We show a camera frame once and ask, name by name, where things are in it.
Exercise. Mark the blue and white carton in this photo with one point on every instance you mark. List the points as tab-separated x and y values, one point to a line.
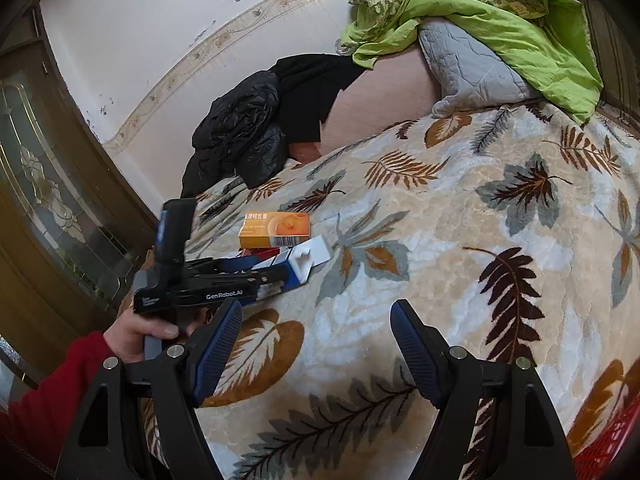
295	266

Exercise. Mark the clear glass jar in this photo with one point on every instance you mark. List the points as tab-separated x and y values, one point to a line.
346	49

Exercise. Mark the leaf print blanket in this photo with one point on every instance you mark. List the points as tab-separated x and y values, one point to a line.
450	240

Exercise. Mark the brown door with glass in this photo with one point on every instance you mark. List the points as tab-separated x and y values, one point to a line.
50	200

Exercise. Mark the person's left hand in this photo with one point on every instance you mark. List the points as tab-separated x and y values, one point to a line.
130	335

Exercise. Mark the red plastic basket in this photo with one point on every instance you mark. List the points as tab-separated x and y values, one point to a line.
612	450

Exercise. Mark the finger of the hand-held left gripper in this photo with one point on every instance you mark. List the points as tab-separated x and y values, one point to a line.
270	275
210	264

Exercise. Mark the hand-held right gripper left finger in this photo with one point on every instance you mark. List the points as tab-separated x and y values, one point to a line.
220	345

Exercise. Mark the green patterned quilt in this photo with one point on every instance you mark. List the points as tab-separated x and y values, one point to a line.
475	25

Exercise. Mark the black puffer jacket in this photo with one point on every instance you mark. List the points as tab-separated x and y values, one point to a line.
235	130

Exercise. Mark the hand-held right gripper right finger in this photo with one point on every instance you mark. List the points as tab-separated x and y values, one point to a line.
415	355

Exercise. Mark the pink bed sheet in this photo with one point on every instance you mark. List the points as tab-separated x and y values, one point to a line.
380	105

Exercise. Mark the black cloth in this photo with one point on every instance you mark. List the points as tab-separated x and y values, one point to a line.
310	90

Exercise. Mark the grey quilted pillow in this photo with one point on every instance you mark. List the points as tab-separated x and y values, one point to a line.
470	70

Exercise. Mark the striped brown headboard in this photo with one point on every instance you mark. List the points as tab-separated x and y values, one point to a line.
615	60

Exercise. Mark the orange cardboard box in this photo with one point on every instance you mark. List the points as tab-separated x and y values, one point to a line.
275	225

